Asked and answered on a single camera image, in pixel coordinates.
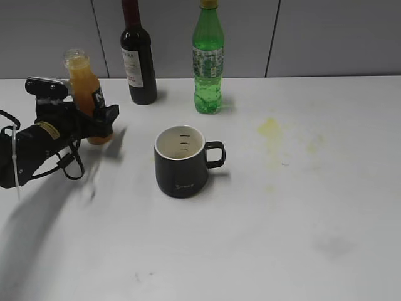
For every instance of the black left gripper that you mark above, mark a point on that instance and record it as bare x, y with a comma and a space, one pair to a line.
59, 123

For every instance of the NFC orange juice bottle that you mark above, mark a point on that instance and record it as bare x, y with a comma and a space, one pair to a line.
86, 84

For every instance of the black mug white inside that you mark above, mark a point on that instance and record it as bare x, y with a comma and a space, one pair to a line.
183, 158

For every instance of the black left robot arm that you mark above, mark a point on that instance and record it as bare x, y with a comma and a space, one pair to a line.
32, 164

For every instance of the dark red wine bottle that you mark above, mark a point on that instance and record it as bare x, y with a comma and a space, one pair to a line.
135, 43

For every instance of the green plastic soda bottle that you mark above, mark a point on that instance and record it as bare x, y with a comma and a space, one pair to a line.
208, 59

